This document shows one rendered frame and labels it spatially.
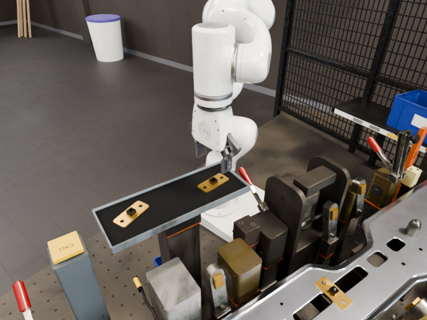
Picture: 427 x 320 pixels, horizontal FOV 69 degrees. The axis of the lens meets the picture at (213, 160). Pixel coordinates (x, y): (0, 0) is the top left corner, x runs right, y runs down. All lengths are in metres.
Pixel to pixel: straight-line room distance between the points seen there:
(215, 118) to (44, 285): 0.90
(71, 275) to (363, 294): 0.66
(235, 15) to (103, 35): 5.23
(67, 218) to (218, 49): 2.16
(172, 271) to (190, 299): 0.07
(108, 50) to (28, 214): 3.81
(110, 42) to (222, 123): 5.33
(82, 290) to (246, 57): 0.61
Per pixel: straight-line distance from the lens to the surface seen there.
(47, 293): 1.29
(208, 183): 0.82
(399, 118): 1.54
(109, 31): 5.90
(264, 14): 1.04
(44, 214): 2.72
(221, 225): 1.29
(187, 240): 0.85
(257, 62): 0.63
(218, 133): 0.68
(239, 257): 0.76
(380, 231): 1.04
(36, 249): 2.48
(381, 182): 1.18
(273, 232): 0.82
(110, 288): 1.22
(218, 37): 0.62
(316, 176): 0.85
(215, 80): 0.64
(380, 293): 0.89
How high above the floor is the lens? 1.68
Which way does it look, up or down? 34 degrees down
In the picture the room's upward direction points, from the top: straight up
